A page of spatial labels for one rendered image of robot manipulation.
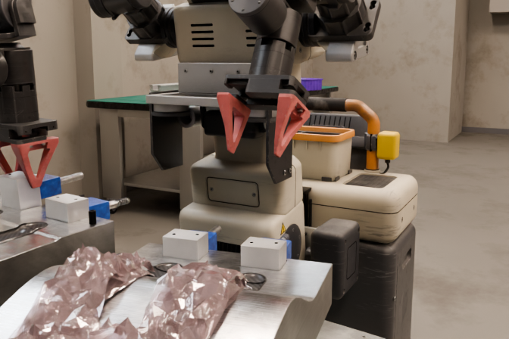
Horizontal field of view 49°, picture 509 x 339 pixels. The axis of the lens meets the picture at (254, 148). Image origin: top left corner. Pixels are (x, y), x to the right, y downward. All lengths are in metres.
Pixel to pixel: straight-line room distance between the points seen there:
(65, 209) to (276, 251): 0.30
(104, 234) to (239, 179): 0.40
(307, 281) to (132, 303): 0.22
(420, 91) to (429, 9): 1.05
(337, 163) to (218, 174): 0.35
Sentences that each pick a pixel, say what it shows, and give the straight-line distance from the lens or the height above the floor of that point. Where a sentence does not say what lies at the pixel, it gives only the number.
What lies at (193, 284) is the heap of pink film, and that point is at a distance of 0.51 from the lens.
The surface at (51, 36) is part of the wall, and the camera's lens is 4.17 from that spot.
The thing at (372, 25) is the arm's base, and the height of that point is 1.17.
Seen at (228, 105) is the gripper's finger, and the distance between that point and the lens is 0.74.
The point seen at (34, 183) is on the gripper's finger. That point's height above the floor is 0.93.
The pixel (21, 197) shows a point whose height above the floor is 0.91.
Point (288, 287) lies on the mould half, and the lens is 0.65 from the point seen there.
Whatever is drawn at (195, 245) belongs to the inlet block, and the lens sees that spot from 0.72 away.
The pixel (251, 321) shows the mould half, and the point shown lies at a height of 0.89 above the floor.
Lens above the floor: 1.11
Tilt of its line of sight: 9 degrees down
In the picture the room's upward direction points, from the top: straight up
